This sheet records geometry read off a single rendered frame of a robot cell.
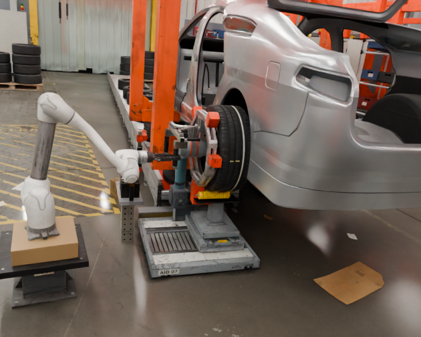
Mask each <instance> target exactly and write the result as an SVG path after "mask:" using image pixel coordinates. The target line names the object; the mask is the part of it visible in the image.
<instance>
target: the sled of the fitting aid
mask: <svg viewBox="0 0 421 337"><path fill-rule="evenodd" d="M185 223H186V226H187V227H188V230H189V231H190V234H191V235H192V238H193V239H194V242H195V243H196V246H197V247H198V250H199V251H200V253H202V252H211V251H228V250H237V249H243V248H244V243H245V241H244V239H243V238H242V237H241V235H240V234H239V236H238V237H218V238H207V239H203V238H202V236H201V234H200V232H199V230H198V229H197V227H196V225H195V223H194V221H193V220H192V217H191V216H190V215H186V217H185Z"/></svg>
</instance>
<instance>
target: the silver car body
mask: <svg viewBox="0 0 421 337"><path fill-rule="evenodd" d="M407 1H408V0H395V1H394V2H393V3H392V4H391V5H390V6H389V7H388V8H387V9H386V10H385V11H383V12H375V11H367V10H362V9H354V8H349V7H340V6H335V5H327V4H323V3H314V2H309V1H300V0H223V1H218V2H216V3H213V4H212V5H209V6H208V7H205V8H204V9H202V10H201V11H199V12H198V13H197V14H196V15H195V16H194V17H193V18H192V19H191V20H190V21H189V22H188V23H187V24H186V25H185V26H184V27H183V28H182V29H181V31H180V32H179V37H178V57H177V67H176V86H175V94H176V91H177V89H179V90H180V91H182V92H184V93H185V94H186V95H185V96H184V100H183V102H182V103H181V113H180V112H179V111H178V110H177V107H174V109H175V110H176V111H177V112H178V113H179V114H180V115H181V116H182V117H183V118H184V119H186V120H187V121H188V122H189V123H191V122H192V113H191V110H192V107H193V106H202V110H205V108H206V107H207V106H209V105H211V104H215V105H219V104H220V103H221V100H222V97H223V96H224V94H225V92H226V91H227V90H228V89H229V88H231V87H237V88H238V89H240V91H241V92H242V93H243V95H244V97H245V101H246V103H247V108H248V111H249V120H250V126H251V154H250V162H249V171H248V175H247V180H248V181H249V182H251V183H252V184H253V185H254V186H255V187H256V188H257V189H258V190H259V191H260V192H261V193H262V194H263V195H265V196H266V197H267V198H268V199H269V200H270V202H272V203H273V204H275V205H277V206H280V207H285V208H290V209H305V210H373V209H407V208H421V29H417V28H414V27H408V26H405V25H399V24H395V23H390V22H387V21H388V20H389V19H391V18H392V17H393V16H394V15H395V14H396V13H397V12H398V11H399V10H400V9H401V8H402V6H403V5H404V4H405V3H406V2H407ZM281 12H284V13H292V14H296V15H301V16H303V17H304V18H303V19H302V20H301V22H300V23H299V25H298V26H297V27H296V26H295V25H294V24H293V22H292V21H291V20H290V19H289V18H288V17H287V16H285V15H284V14H282V13H281ZM219 13H222V14H223V27H224V29H225V32H224V39H218V38H212V37H205V36H204V35H205V31H206V28H207V25H208V23H209V21H210V20H211V19H212V17H214V16H215V15H217V14H219ZM200 20H202V21H201V23H200V25H199V27H198V31H197V35H196V36H194V35H187V33H188V32H189V31H190V30H191V29H192V28H193V27H194V26H195V25H196V24H197V23H198V22H199V21H200ZM321 28H324V29H325V30H326V31H327V32H328V33H329V36H330V39H331V50H329V49H324V48H322V47H320V46H319V45H317V44H316V43H315V42H314V41H312V40H310V39H309V38H308V37H307V36H308V35H309V34H310V33H311V32H313V31H315V30H316V29H321ZM344 29H349V30H353V31H358V32H360V33H363V34H365V35H367V36H369V37H370V38H372V39H373V40H375V41H376V42H378V43H379V44H380V45H382V46H383V47H384V48H386V49H387V51H388V53H389V55H390V57H391V61H392V67H393V69H394V72H395V74H396V83H395V84H394V85H393V86H392V87H391V88H390V89H389V90H388V91H387V92H386V93H385V94H384V96H383V97H382V98H380V99H379V100H378V101H377V102H375V103H374V104H373V105H372V106H371V107H370V109H369V110H368V111H367V112H366V114H365V115H364V116H362V117H359V116H356V110H357V106H358V98H359V86H358V81H357V78H356V75H355V74H354V71H353V69H352V67H351V64H350V62H349V56H348V55H347V54H344V53H343V30H344ZM341 31H342V32H341ZM305 78H308V79H310V81H309V82H307V81H305ZM343 102H347V103H343Z"/></svg>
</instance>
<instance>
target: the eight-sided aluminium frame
mask: <svg viewBox="0 0 421 337"><path fill-rule="evenodd" d="M207 114H208V112H206V110H196V113H195V115H194V118H193V119H192V122H191V123H190V125H191V126H196V125H197V123H198V120H197V119H198V116H199V117H200V118H202V120H203V121H204V127H205V132H206V140H207V150H206V163H205V169H204V172H203V174H202V175H201V174H200V173H199V170H198V161H197V157H194V167H195V170H194V167H193V162H192V157H189V164H190V175H191V177H192V178H193V180H194V181H195V183H196V184H197V185H198V187H205V186H207V184H208V182H209V181H210V179H211V178H212V177H213V176H214V173H215V168H211V167H209V165H208V164H207V161H208V155H209V154H211V149H213V152H212V154H217V137H216V132H215V128H210V130H211V134H210V130H209V128H207V127H206V121H205V120H206V116H207ZM211 135H212V140H211Z"/></svg>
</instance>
